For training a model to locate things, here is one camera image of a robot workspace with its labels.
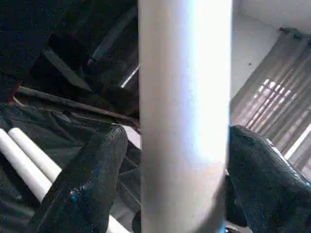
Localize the grey curtain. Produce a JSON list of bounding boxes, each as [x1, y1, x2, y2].
[[229, 28, 311, 181]]

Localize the black plastic mat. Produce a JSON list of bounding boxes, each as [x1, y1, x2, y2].
[[0, 103, 142, 233]]

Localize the black flat screen television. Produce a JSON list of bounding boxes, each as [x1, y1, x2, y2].
[[0, 0, 141, 128]]

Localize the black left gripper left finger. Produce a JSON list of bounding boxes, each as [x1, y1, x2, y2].
[[29, 124, 130, 233]]

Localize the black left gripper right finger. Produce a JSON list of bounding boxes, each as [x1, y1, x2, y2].
[[225, 125, 311, 233]]

